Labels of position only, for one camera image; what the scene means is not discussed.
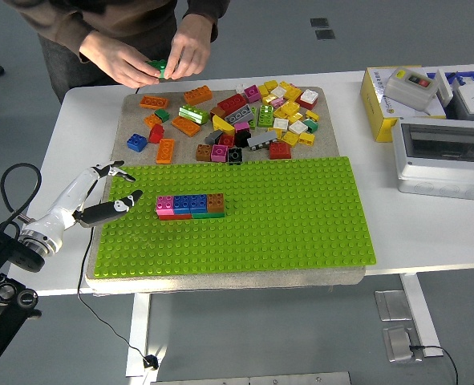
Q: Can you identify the person's left hand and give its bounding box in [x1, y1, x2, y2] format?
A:
[166, 14, 213, 80]

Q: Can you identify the person's right hand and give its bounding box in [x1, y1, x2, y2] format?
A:
[79, 30, 161, 89]

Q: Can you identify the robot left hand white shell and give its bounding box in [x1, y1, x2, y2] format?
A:
[22, 160, 144, 252]

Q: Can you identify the dark green long brick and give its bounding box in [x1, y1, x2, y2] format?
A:
[146, 59, 170, 80]

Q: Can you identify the orange long brick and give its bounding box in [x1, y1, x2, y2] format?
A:
[183, 85, 213, 107]
[156, 138, 176, 165]
[139, 95, 169, 110]
[170, 115, 202, 137]

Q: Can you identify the blue square brick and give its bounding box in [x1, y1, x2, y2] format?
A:
[126, 132, 148, 152]

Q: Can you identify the lime green long brick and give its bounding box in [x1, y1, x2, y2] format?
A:
[178, 103, 210, 125]

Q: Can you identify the red long brick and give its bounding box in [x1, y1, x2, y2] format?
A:
[216, 94, 248, 114]

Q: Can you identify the yellow curved brick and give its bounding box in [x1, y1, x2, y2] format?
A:
[211, 114, 237, 136]

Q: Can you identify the grey narrow long brick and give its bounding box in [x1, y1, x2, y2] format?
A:
[246, 131, 278, 152]

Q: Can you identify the blue long brick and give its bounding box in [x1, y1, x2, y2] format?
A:
[172, 193, 209, 215]

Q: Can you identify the red brick with white top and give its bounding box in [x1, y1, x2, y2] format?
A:
[294, 88, 318, 110]

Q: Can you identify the red square brick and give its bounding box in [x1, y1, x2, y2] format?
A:
[268, 140, 293, 160]

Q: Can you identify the green studded baseplate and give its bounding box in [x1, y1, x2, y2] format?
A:
[91, 156, 378, 281]

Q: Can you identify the person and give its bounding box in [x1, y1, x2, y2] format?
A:
[3, 0, 232, 106]

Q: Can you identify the grey-brown mat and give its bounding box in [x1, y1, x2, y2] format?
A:
[84, 86, 367, 296]

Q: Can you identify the white table leg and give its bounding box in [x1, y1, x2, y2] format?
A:
[124, 292, 152, 378]
[399, 274, 444, 358]

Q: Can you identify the yellow cardboard box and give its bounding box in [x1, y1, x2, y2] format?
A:
[359, 66, 448, 144]

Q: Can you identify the long metal floor plate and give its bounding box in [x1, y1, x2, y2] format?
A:
[150, 371, 353, 385]

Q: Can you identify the white plastic part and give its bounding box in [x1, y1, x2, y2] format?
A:
[436, 68, 456, 108]

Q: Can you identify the thin black cable with plug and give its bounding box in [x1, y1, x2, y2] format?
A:
[76, 84, 158, 369]

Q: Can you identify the grey push-button switch box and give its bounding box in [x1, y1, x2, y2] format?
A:
[383, 67, 438, 114]

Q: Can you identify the white enclosure with clear lid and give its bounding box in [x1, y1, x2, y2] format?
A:
[391, 115, 474, 201]

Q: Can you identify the black floor cable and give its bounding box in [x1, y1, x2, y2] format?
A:
[408, 343, 460, 385]

